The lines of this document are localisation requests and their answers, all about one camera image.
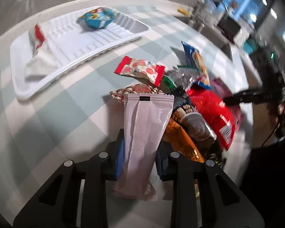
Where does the red snack bag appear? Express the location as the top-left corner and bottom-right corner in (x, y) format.
(186, 88), (243, 150)

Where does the blue cake snack packet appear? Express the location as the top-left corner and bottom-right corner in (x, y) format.
(181, 41), (211, 89)

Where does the orange snack packet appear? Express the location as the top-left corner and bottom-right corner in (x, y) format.
(163, 118), (205, 163)

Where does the green silver snack packet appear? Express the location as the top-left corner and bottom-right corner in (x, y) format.
(162, 67), (201, 91)

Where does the pale pink snack packet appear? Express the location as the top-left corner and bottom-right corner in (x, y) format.
(113, 93), (174, 201)

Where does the red strawberry candy packet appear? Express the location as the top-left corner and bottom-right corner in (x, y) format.
(114, 56), (166, 86)

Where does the red heart pattern snack packet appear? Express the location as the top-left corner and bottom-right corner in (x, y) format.
(109, 83), (163, 102)

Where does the white red snack packet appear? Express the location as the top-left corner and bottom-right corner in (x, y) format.
(25, 23), (59, 78)

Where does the white plastic tray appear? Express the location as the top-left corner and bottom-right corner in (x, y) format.
(10, 8), (150, 100)

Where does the blue chips bag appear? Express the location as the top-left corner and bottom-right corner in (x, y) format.
(76, 7), (119, 29)

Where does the gold snack packet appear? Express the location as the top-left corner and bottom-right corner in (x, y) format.
(204, 143), (226, 169)

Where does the black snack packet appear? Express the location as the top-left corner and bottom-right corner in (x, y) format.
(171, 87), (217, 149)

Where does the person's right hand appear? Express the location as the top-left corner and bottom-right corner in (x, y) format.
(267, 102), (285, 140)

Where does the stainless steel sink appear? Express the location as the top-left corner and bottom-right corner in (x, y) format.
(190, 11), (249, 60)

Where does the green white checkered tablecloth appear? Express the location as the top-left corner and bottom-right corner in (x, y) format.
(0, 5), (248, 224)

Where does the yellow sponge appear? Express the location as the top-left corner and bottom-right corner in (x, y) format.
(177, 8), (191, 17)

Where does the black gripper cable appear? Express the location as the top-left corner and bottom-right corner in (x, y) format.
(261, 70), (285, 148)

